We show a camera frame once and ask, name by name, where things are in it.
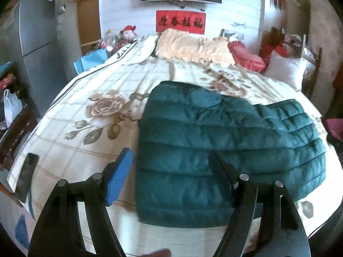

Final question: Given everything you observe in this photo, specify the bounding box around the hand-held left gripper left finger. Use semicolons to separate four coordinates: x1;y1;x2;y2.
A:
27;148;133;257

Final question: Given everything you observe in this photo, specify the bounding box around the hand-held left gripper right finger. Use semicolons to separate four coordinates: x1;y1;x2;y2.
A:
209;149;311;257

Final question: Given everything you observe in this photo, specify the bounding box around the dark green puffer jacket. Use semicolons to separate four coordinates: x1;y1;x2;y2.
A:
135;81;327;229

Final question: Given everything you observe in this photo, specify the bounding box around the black smartphone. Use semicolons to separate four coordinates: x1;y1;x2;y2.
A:
14;152;40;202

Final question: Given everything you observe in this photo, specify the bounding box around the bed with floral sheet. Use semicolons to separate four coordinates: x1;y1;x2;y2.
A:
7;33;333;257

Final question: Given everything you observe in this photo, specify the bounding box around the red frilled cushion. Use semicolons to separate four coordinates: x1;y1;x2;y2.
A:
228;41;266;73

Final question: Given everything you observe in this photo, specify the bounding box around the blue paper bag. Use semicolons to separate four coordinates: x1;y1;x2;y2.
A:
74;49;109;75

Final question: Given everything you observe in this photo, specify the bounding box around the dark red cloth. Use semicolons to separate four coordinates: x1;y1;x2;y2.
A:
325;117;343;142

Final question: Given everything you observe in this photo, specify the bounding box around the white pillow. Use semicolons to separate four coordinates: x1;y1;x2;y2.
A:
263;50;308;91

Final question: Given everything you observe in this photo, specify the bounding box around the checked folded quilt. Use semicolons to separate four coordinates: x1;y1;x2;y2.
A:
114;34;159;65

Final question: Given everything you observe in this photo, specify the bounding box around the white plastic bag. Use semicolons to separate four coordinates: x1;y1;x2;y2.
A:
3;89;23;127

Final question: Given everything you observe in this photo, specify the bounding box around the yellow frilled pillow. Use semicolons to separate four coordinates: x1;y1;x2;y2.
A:
155;28;236;65

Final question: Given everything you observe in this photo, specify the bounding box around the framed photo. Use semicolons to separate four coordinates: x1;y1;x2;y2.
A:
221;29;245;43

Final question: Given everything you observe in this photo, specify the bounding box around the plush toy with red hat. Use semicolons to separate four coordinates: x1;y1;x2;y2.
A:
119;25;138;44

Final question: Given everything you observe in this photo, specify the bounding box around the wooden chair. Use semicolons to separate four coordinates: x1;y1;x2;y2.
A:
261;27;323;99

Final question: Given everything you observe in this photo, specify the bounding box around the grey refrigerator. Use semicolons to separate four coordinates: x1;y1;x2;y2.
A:
18;0;69;118

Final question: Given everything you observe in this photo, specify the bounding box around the wooden door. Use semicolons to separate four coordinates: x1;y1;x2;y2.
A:
77;0;102;55

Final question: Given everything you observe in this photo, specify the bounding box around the red wall banner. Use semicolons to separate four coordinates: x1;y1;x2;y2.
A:
156;10;207;36

